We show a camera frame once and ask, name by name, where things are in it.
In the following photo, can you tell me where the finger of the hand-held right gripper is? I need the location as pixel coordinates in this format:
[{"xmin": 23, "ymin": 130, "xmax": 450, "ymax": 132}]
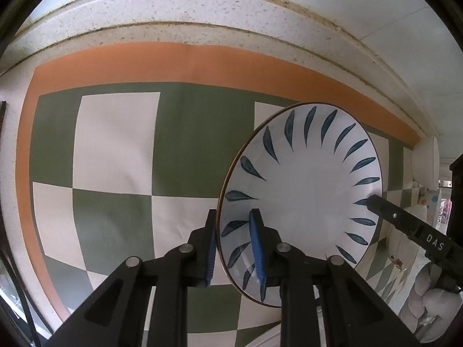
[{"xmin": 367, "ymin": 194, "xmax": 423, "ymax": 240}]

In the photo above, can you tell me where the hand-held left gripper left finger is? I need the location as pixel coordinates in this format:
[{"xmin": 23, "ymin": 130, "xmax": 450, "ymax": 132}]
[{"xmin": 45, "ymin": 209, "xmax": 218, "ymax": 347}]

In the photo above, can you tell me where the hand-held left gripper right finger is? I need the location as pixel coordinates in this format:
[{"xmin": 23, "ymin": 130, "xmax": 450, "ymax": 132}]
[{"xmin": 249, "ymin": 208, "xmax": 423, "ymax": 347}]

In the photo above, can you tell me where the white plate with blue leaves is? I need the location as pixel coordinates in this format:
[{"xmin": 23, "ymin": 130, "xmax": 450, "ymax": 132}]
[{"xmin": 216, "ymin": 102, "xmax": 383, "ymax": 308}]

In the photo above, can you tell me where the stack of white bowls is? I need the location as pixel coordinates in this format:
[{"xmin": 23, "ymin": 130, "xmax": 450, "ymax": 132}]
[{"xmin": 401, "ymin": 260, "xmax": 463, "ymax": 345}]

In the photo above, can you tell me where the white cup with coloured dots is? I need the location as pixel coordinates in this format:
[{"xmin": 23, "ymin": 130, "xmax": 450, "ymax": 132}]
[{"xmin": 419, "ymin": 187, "xmax": 440, "ymax": 211}]

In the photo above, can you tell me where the white plate with red flower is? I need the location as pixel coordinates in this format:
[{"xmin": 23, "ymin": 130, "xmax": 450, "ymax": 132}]
[{"xmin": 385, "ymin": 205, "xmax": 431, "ymax": 283}]

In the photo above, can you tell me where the plain white bowl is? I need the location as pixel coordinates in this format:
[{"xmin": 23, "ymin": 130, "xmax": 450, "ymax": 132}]
[{"xmin": 412, "ymin": 135, "xmax": 441, "ymax": 191}]

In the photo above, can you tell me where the green white checkered mat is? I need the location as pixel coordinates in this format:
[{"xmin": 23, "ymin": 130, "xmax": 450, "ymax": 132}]
[{"xmin": 16, "ymin": 41, "xmax": 425, "ymax": 347}]

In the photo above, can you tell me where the black cable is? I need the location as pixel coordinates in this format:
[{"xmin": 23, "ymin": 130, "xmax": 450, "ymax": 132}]
[{"xmin": 0, "ymin": 244, "xmax": 43, "ymax": 347}]

